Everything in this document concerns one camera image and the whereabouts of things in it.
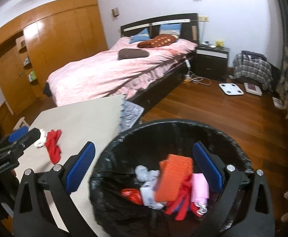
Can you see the pink blanket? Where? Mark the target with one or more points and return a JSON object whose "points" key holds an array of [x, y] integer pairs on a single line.
{"points": [[109, 74]]}

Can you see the orange foam fruit net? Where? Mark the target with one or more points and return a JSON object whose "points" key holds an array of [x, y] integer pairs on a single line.
{"points": [[173, 177]]}

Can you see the wall socket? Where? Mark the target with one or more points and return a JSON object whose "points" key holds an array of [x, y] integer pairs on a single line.
{"points": [[203, 18]]}

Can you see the white paper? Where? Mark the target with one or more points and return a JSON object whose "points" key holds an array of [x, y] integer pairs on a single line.
{"points": [[40, 140]]}

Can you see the brown dotted cushion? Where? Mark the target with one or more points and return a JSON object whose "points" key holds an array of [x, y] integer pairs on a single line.
{"points": [[158, 41]]}

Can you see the small wall lamp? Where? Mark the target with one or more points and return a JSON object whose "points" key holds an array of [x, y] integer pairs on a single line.
{"points": [[115, 12]]}

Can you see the red cloth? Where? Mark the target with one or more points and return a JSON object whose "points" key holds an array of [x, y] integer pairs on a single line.
{"points": [[53, 145], [181, 207]]}

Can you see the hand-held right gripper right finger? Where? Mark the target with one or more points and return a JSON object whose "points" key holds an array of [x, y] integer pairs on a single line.
{"points": [[208, 169]]}

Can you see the white and blue box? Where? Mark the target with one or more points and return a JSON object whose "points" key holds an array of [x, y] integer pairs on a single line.
{"points": [[148, 193]]}

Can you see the small white box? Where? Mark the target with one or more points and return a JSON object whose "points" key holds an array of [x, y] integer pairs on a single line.
{"points": [[277, 102]]}

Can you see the white framed board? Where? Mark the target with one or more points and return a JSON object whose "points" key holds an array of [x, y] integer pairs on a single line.
{"points": [[253, 88]]}

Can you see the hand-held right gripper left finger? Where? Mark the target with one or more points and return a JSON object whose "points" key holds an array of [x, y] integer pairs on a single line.
{"points": [[81, 170]]}

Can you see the plaid cloth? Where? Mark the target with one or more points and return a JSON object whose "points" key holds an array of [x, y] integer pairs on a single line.
{"points": [[252, 69]]}

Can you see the white bathroom scale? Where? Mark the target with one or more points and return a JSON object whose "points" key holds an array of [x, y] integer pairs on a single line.
{"points": [[230, 88]]}

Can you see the white tissue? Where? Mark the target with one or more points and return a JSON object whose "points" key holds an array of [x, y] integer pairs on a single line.
{"points": [[145, 172]]}

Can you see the black bagged trash bin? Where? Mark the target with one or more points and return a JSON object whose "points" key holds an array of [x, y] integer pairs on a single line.
{"points": [[158, 133]]}

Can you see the dark wooden bed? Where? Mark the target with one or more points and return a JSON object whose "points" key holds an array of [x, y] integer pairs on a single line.
{"points": [[163, 88]]}

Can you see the wooden wardrobe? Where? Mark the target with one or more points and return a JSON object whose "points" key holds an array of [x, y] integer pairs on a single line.
{"points": [[60, 42]]}

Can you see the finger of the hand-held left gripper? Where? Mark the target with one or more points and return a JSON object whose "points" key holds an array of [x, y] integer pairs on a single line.
{"points": [[19, 133], [32, 135]]}

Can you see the yellow toy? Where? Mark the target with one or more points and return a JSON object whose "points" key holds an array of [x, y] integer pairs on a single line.
{"points": [[219, 43]]}

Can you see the dark brown cushion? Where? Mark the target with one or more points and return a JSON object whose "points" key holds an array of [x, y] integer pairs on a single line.
{"points": [[132, 53]]}

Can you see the blue quilted mat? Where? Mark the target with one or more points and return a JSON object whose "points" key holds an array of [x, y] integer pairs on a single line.
{"points": [[131, 114]]}

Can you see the dark nightstand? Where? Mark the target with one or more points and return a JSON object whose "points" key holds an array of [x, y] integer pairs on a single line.
{"points": [[210, 63]]}

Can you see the blue pillow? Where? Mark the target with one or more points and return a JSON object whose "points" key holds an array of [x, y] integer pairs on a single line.
{"points": [[140, 37], [171, 29]]}

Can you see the pink packet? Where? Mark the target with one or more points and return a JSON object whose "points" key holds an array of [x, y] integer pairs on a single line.
{"points": [[200, 186]]}

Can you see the red snack wrapper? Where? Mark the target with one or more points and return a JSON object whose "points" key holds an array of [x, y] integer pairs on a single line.
{"points": [[132, 195]]}

